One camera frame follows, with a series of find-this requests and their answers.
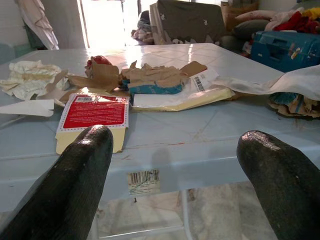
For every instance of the light blue plastic table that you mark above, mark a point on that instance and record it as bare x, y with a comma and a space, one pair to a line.
175, 130

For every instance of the hanging white cloth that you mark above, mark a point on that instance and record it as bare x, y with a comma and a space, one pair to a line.
37, 22

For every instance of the blue plastic case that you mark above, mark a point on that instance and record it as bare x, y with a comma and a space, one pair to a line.
282, 47

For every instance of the white barcode label paper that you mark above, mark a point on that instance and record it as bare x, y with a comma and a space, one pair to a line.
202, 80

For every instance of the olive green covered chair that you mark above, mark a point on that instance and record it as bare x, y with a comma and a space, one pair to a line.
190, 20

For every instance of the white plastic bag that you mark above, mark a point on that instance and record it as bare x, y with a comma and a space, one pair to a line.
287, 82

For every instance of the torn brown teal cardboard piece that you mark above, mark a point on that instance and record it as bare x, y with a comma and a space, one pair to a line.
155, 77

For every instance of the white paper scrap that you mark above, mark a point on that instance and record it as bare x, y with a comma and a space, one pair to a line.
25, 107

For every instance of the pink pillow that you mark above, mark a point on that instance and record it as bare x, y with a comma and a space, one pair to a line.
255, 15

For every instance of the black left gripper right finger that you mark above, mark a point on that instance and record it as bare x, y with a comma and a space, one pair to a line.
280, 180

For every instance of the crumpled cream paper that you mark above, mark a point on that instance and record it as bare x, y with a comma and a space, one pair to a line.
27, 77

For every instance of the red crumpled wrapper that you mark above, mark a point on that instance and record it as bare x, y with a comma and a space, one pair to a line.
100, 60

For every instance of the pale yellow envelope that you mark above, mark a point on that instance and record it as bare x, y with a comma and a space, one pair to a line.
180, 102

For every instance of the mixed clothes heap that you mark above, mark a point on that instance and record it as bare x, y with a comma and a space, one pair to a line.
143, 27

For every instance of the grey cushion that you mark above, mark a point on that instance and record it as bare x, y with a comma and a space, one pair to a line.
250, 28

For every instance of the red white printed cardboard piece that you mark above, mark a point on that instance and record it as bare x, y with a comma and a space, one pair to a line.
95, 112

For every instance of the crumpled teal brown paper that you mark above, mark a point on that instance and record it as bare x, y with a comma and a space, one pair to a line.
292, 105

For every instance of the red yellow clothes pile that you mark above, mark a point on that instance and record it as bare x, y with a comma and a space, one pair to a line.
297, 22

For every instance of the barcode sticker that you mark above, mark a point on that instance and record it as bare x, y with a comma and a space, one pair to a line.
143, 181

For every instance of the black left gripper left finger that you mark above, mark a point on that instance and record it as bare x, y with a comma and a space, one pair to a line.
70, 180

